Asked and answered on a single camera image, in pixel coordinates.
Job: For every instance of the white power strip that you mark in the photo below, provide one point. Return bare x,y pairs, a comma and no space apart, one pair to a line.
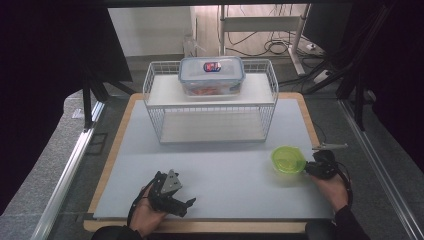
322,76

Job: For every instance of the person's left hand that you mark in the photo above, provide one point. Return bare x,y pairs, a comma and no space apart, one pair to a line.
145,218

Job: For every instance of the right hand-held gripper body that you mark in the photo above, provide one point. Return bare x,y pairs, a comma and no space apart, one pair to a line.
325,168

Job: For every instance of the grey table mat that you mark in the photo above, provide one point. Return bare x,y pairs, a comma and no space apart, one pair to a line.
233,176

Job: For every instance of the person's right hand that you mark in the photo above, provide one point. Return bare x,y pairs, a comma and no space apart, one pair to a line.
331,193

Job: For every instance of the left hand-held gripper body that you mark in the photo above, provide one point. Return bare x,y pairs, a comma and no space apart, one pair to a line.
166,193

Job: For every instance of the aluminium rail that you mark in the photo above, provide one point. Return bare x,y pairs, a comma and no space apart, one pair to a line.
380,173
66,173

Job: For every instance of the clear food storage container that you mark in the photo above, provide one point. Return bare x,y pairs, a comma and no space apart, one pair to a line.
211,78

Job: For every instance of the white metal desk frame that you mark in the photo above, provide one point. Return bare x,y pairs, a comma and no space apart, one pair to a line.
260,24

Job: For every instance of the dark curtain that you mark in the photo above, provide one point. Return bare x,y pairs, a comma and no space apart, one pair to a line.
40,83
400,73

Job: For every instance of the clear plastic bottle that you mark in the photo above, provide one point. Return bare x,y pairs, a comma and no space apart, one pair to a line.
190,46

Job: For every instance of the black metal stand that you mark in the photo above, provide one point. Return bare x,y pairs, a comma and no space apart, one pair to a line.
88,100
358,100

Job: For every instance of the green plastic bowl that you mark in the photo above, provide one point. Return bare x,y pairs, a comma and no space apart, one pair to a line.
286,160

